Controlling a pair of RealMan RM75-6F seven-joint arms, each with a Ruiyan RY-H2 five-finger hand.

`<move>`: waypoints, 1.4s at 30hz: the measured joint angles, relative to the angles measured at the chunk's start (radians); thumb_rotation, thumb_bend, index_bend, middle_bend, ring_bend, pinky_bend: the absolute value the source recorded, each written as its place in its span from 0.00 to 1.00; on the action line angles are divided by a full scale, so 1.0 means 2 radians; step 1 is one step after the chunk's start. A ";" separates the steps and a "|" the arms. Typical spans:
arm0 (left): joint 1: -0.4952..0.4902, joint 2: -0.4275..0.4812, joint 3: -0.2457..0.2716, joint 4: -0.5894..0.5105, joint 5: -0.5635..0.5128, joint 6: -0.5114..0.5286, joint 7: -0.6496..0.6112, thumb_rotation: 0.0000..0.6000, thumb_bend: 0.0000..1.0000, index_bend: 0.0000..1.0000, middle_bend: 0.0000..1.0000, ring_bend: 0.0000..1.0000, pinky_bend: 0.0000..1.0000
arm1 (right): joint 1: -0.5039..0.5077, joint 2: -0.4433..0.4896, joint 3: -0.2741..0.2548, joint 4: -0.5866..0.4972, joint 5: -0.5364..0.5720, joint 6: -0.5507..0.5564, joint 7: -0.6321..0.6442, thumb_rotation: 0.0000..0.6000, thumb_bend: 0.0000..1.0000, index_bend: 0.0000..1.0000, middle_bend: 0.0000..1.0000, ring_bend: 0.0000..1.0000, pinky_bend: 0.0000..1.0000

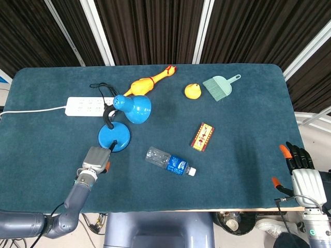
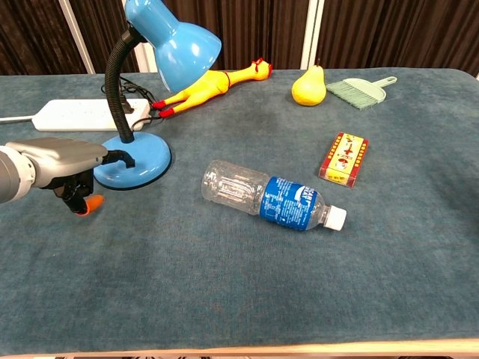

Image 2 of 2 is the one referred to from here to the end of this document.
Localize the red yellow card box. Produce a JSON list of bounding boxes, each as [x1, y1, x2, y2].
[[318, 132, 370, 188]]

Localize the yellow rubber chicken toy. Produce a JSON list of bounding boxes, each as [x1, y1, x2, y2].
[[150, 57, 274, 120]]

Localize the white partition frame post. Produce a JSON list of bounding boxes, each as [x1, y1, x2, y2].
[[300, 0, 326, 70], [58, 0, 97, 75], [133, 40, 159, 73]]

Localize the blue table cloth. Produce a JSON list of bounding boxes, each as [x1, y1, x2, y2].
[[0, 67, 479, 356]]

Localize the yellow pear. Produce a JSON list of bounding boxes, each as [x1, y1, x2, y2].
[[291, 59, 328, 107]]

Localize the blue desk lamp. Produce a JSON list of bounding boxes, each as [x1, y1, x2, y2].
[[92, 0, 224, 191]]

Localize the black thin cables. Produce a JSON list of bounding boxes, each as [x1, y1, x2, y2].
[[100, 76, 163, 126]]

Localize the white power strip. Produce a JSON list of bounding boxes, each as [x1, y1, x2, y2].
[[31, 98, 151, 132]]

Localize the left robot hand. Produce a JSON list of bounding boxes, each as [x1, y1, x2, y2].
[[4, 137, 135, 216]]

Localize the dark brown curtain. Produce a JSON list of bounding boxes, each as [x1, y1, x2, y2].
[[0, 0, 479, 76]]

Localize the clear plastic water bottle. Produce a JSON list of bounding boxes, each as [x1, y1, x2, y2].
[[201, 159, 348, 233]]

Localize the green mini brush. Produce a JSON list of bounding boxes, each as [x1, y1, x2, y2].
[[326, 82, 373, 111]]

